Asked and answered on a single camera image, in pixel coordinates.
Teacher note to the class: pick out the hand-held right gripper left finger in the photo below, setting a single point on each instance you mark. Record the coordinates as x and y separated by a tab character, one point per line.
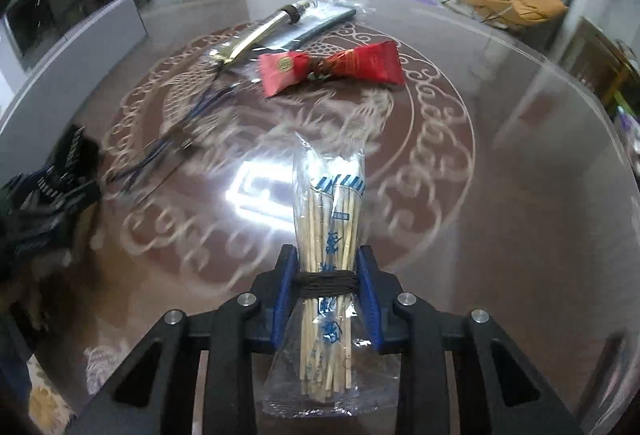
284	295

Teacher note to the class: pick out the bagged bundle of wooden chopsticks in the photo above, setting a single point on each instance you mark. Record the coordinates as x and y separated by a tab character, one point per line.
325	225

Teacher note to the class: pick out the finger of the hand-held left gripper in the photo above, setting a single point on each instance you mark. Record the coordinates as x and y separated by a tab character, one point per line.
50	195

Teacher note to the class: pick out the red foil packet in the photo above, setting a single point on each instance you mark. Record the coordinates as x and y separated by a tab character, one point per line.
360	65

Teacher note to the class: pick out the orange lounge chair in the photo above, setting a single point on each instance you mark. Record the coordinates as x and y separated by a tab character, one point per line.
525	2

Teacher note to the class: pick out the dark shelf unit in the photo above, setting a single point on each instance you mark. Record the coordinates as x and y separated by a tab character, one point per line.
50	0

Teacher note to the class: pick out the dark sheath in plastic bag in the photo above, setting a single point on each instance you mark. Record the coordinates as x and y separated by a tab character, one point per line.
320	22

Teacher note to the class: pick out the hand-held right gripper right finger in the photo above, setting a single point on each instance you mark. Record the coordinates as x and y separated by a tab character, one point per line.
370	300

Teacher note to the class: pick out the brown wooden chair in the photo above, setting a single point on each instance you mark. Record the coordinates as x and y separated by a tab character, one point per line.
600	60

